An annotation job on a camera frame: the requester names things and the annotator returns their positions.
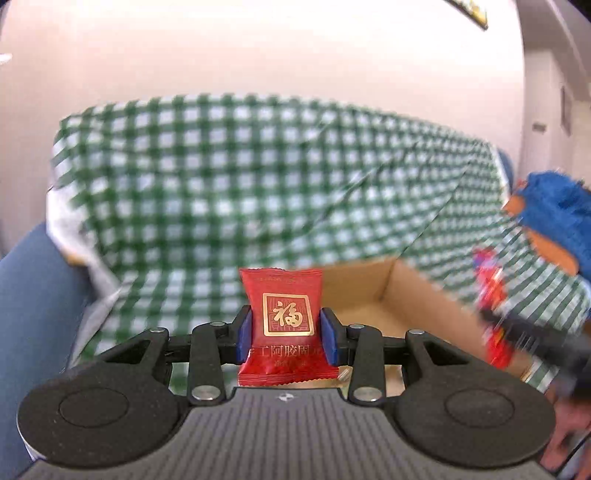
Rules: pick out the left gripper right finger seen afar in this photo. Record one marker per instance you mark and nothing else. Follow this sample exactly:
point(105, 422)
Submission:
point(507, 333)

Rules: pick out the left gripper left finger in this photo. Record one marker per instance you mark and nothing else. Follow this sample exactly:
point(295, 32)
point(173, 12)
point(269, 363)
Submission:
point(360, 347)

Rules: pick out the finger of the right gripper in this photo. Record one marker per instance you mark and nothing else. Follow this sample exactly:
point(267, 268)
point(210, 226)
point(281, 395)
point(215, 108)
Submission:
point(212, 346)

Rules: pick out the red square Chinese snack packet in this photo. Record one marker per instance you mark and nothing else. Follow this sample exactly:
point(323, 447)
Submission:
point(286, 333)

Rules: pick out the long red snack wrapper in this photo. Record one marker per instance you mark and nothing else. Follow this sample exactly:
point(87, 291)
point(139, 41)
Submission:
point(491, 301)

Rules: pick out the person's right hand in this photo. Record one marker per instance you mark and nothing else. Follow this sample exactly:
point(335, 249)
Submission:
point(572, 416)

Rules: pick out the blue plush toy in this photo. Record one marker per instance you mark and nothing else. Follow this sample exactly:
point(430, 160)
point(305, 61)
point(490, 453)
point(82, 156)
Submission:
point(555, 210)

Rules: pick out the green white checkered cloth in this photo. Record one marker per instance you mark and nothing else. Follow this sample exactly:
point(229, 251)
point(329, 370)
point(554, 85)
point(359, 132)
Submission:
point(179, 193)

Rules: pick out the blue sofa cushion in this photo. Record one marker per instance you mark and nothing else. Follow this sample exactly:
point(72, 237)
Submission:
point(43, 300)

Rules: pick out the white grey paper bag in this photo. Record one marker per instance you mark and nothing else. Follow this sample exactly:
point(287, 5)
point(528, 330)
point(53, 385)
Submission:
point(64, 226)

